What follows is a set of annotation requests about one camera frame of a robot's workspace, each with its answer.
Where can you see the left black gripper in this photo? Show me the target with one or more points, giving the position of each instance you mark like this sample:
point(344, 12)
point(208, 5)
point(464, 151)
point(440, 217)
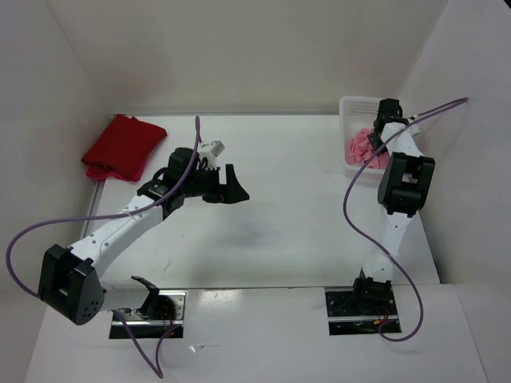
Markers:
point(229, 193)

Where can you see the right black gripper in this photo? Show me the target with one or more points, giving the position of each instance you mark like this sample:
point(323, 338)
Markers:
point(372, 136)

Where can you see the light pink t shirt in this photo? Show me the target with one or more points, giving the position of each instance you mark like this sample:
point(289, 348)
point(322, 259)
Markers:
point(359, 151)

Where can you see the dark red t shirt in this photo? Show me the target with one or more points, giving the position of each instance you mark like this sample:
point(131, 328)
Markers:
point(125, 145)

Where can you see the magenta t shirt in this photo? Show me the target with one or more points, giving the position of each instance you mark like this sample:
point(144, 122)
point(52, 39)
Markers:
point(102, 174)

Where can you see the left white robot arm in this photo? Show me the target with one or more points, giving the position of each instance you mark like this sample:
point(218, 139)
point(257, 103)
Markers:
point(70, 280)

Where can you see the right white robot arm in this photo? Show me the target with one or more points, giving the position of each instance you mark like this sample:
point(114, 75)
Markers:
point(402, 193)

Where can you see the white plastic basket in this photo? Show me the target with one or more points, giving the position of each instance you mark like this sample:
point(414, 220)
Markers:
point(356, 118)

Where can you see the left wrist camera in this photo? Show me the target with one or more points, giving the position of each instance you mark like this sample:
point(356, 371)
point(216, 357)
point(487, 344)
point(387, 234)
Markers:
point(211, 150)

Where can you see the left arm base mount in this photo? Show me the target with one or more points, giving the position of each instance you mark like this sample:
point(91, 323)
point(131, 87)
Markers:
point(167, 313)

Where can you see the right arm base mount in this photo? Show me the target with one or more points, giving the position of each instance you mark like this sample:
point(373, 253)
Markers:
point(344, 317)

